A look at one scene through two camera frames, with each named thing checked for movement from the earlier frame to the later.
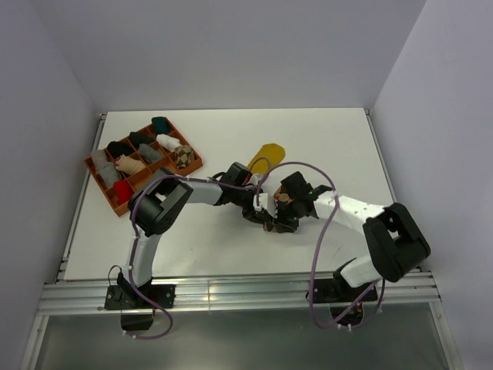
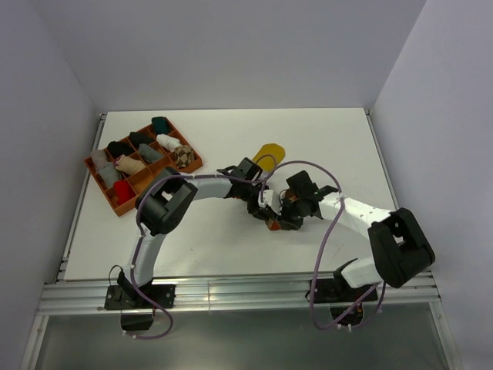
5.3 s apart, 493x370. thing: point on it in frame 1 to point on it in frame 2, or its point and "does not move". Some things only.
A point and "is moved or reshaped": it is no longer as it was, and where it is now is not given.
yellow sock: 275,154 does not move
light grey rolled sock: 99,159 does not move
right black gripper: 282,225 does not move
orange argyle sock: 283,196 is moved or reshaped
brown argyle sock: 183,155 does not move
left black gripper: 253,216 to 256,210
